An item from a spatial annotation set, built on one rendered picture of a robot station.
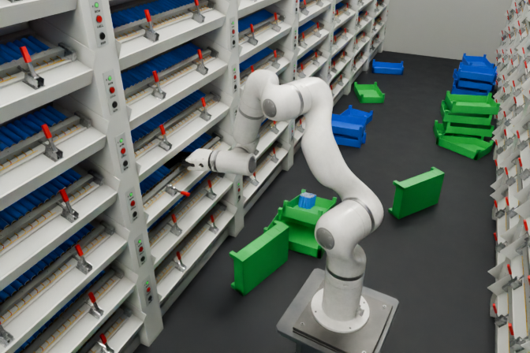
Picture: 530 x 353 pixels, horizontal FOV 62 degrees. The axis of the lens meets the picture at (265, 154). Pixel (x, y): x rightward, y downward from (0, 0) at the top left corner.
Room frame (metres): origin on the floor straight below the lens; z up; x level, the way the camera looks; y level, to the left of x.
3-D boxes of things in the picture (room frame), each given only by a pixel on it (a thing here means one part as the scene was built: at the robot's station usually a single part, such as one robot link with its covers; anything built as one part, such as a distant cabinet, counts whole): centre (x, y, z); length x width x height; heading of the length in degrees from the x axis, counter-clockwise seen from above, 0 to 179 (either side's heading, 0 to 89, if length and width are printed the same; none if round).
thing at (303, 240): (1.73, -0.17, 0.04); 0.30 x 0.20 x 0.08; 65
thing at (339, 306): (1.02, -0.25, 0.39); 0.19 x 0.19 x 0.18
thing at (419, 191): (1.99, -0.82, 0.10); 0.30 x 0.08 x 0.20; 120
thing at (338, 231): (1.00, -0.23, 0.61); 0.19 x 0.12 x 0.24; 133
